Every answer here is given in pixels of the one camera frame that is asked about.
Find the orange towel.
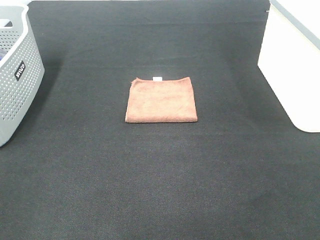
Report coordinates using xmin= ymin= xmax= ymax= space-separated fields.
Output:
xmin=125 ymin=77 xmax=198 ymax=123

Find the black table mat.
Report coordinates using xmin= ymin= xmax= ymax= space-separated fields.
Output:
xmin=0 ymin=0 xmax=320 ymax=240

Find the white storage box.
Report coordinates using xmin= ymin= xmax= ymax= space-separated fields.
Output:
xmin=257 ymin=0 xmax=320 ymax=133

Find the grey perforated laundry basket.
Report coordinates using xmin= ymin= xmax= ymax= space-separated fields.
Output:
xmin=0 ymin=2 xmax=45 ymax=146

